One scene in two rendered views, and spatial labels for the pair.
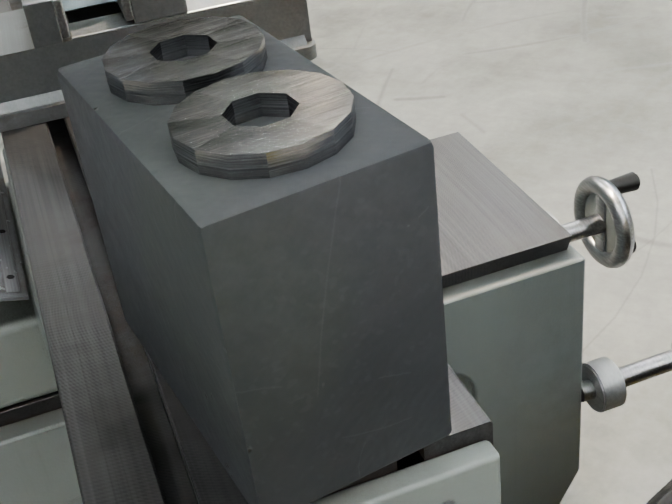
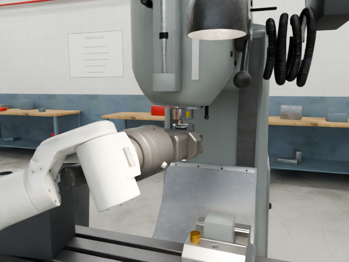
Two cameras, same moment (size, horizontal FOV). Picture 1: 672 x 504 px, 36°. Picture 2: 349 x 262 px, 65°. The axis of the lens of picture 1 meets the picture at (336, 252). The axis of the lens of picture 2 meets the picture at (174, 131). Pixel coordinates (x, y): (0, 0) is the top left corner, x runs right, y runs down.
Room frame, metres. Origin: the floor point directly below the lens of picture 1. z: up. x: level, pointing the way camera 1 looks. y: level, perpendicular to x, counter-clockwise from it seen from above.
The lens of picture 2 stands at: (1.23, -0.32, 1.35)
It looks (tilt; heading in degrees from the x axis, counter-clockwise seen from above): 9 degrees down; 123
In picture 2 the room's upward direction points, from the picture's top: straight up
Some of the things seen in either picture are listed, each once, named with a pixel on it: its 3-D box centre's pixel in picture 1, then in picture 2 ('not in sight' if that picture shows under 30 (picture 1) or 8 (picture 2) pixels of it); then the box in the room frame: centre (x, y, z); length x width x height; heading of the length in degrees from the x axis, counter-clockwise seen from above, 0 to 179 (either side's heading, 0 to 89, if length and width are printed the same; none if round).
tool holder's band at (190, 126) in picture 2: not in sight; (183, 126); (0.92, 0.18, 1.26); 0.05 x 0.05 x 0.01
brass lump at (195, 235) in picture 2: not in sight; (195, 237); (0.97, 0.15, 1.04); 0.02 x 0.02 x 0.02
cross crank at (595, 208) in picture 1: (577, 229); not in sight; (1.06, -0.30, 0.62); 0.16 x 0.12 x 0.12; 106
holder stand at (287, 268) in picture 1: (249, 238); (25, 209); (0.50, 0.05, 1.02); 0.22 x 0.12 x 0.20; 25
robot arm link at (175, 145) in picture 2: not in sight; (159, 148); (0.92, 0.09, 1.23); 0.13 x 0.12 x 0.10; 1
